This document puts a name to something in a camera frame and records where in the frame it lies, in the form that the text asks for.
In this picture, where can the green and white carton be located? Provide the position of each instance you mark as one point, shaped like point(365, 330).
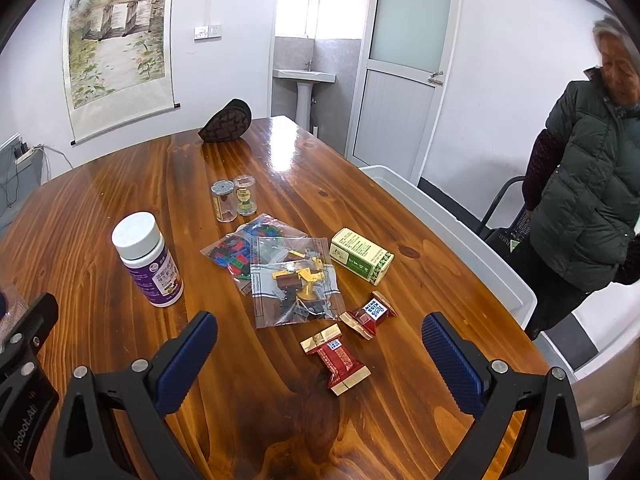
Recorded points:
point(360, 255)

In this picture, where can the bag of colourful toy bricks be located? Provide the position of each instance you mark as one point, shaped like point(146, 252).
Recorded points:
point(235, 250)

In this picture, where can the clear cylinder yellow label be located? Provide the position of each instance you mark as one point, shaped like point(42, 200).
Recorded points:
point(245, 197)

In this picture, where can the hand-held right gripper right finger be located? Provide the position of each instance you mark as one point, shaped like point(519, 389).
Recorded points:
point(450, 365)

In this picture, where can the bag of yellow brown bricks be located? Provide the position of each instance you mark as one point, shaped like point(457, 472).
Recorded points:
point(300, 290)

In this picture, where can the white wall socket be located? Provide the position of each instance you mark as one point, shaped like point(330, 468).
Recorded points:
point(207, 32)

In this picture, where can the white supplement bottle purple label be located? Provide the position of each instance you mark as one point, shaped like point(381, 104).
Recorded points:
point(150, 270)

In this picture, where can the dark patterned pouch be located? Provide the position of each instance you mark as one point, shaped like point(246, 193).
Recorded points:
point(225, 122)

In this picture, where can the clear cylinder grey studded lid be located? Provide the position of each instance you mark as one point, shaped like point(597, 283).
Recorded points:
point(224, 202)

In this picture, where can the red gold candy packet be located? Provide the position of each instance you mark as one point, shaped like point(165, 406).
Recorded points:
point(337, 360)
point(370, 315)

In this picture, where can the black chair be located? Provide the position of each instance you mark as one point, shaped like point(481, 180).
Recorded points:
point(505, 237)

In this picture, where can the bright window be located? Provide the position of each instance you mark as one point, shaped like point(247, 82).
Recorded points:
point(297, 2)

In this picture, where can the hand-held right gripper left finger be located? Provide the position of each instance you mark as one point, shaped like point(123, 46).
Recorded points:
point(187, 360)

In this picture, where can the white power strip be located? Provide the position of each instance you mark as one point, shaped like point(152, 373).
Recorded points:
point(25, 152)

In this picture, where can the white plastic storage container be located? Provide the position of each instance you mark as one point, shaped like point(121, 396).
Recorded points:
point(465, 240)

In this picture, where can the grey cabinet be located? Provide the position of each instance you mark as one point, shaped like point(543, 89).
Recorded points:
point(20, 185)

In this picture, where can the hanging scroll painting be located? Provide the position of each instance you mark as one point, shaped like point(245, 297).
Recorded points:
point(115, 45)

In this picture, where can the frosted glass door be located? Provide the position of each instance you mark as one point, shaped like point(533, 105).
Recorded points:
point(400, 85)

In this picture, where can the white pedestal sink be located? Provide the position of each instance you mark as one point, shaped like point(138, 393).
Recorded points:
point(304, 82)

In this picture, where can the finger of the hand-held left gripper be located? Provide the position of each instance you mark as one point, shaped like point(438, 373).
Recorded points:
point(35, 317)

